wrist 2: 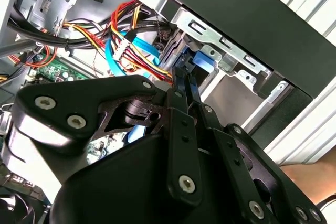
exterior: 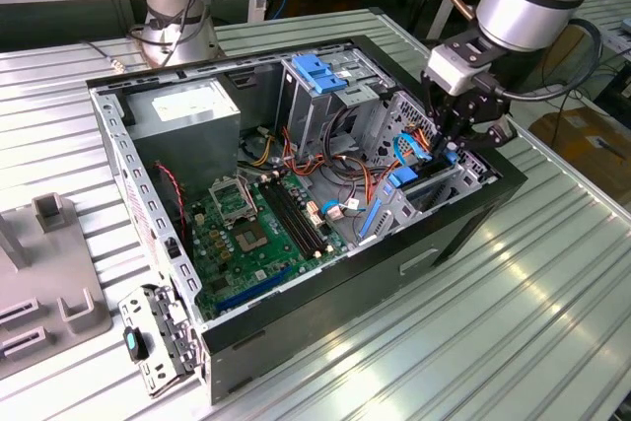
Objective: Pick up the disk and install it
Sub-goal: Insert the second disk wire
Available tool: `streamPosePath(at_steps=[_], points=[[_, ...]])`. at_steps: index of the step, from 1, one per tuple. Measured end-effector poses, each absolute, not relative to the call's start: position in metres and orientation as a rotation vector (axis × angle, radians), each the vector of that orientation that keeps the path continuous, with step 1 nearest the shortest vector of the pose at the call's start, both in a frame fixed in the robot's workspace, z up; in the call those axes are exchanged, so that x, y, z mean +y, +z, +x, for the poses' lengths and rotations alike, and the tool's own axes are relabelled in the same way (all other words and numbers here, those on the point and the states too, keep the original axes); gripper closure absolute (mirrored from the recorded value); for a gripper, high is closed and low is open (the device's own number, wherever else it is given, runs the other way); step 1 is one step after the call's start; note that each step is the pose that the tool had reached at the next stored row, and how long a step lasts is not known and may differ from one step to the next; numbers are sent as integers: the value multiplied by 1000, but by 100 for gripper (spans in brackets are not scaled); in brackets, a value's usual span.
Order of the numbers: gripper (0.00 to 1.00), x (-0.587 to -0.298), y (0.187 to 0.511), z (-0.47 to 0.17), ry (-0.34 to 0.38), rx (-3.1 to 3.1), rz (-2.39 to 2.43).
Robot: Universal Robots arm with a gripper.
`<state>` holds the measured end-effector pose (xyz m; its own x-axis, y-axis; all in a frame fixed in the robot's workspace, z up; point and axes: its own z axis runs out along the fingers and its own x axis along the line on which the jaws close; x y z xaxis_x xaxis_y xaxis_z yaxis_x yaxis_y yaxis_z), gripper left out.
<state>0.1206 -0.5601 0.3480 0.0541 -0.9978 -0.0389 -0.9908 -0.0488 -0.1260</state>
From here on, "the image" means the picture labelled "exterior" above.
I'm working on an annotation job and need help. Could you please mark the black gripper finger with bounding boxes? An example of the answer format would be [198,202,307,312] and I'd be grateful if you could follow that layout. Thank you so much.
[420,70,449,161]
[445,116,519,162]

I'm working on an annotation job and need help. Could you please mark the power wire with black plug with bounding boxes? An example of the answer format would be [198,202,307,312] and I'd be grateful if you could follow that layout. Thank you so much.
[411,124,445,161]

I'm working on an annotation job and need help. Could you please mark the blue data wire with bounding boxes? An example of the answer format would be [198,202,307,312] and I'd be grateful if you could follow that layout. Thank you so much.
[392,130,431,167]

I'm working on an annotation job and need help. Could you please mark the hard disk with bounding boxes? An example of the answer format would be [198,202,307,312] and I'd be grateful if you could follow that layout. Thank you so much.
[358,148,460,241]

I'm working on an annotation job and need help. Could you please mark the metal disk bay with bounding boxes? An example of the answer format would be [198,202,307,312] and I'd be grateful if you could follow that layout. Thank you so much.
[355,149,487,248]

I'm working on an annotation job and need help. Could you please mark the cardboard box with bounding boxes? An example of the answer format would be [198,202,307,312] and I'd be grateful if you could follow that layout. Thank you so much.
[527,105,631,185]

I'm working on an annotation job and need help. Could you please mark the blue plastic drive latch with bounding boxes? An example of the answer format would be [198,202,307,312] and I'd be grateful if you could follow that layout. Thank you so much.
[290,53,349,96]

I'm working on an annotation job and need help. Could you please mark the metal optical drive cage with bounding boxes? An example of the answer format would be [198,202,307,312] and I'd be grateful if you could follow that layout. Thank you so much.
[274,43,398,159]

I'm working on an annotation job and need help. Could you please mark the small blue labelled plug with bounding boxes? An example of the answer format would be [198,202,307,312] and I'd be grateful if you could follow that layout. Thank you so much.
[317,198,364,218]

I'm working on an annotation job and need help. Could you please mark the tall white board connector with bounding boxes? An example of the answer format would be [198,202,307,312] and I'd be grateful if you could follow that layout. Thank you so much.
[305,201,324,230]

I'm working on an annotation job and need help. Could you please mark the black RAM slot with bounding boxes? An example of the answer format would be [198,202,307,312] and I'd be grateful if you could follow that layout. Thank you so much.
[258,184,319,260]
[273,177,331,249]
[263,182,322,257]
[268,180,326,253]

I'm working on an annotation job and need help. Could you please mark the metal slat side table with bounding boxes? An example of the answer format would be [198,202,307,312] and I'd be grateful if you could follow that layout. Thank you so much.
[512,0,631,92]

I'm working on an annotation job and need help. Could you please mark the black open PC case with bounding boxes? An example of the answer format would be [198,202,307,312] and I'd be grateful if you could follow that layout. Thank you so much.
[84,34,528,406]

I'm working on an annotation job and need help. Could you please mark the metal socket cover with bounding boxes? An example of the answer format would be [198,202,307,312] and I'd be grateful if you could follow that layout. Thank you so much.
[207,177,259,229]

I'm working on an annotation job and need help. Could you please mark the CPU socket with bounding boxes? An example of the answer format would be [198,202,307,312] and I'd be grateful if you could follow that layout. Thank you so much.
[232,221,271,255]

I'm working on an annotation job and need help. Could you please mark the green motherboard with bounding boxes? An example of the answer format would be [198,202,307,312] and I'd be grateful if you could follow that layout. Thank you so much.
[185,172,354,322]

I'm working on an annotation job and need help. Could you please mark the grey power supply unit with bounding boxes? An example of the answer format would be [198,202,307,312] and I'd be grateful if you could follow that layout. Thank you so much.
[123,76,243,200]

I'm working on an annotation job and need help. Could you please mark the blue expansion slot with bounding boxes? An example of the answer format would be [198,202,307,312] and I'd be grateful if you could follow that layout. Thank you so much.
[215,265,293,315]

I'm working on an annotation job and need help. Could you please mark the black case fan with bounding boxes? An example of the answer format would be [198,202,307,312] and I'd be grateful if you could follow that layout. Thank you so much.
[150,159,192,250]

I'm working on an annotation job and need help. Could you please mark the black latch teal button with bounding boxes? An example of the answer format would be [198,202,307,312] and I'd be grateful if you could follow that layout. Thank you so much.
[121,325,152,364]

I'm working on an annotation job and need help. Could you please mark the grey parts rack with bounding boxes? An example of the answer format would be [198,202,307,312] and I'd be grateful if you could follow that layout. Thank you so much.
[0,193,114,368]

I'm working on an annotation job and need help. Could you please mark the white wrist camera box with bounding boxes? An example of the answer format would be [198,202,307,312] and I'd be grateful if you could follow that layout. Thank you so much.
[426,40,497,96]

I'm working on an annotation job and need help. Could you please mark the black camera cable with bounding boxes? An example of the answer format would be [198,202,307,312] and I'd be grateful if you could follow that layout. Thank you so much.
[472,18,603,102]

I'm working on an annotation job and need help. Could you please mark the coloured wire bundle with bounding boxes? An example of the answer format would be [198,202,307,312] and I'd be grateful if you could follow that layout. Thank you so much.
[283,125,395,205]

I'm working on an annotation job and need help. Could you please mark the yellow orange wires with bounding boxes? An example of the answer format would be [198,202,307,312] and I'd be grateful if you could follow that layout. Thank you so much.
[250,134,275,167]

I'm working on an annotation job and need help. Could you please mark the wire locking lever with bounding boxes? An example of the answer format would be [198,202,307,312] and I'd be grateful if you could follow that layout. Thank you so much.
[237,170,259,219]

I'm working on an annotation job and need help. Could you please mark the black cable metal connector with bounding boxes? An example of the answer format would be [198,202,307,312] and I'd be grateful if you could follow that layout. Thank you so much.
[81,38,127,72]

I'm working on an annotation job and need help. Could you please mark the metal slot bracket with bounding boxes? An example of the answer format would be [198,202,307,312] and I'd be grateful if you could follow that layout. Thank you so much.
[117,282,206,400]

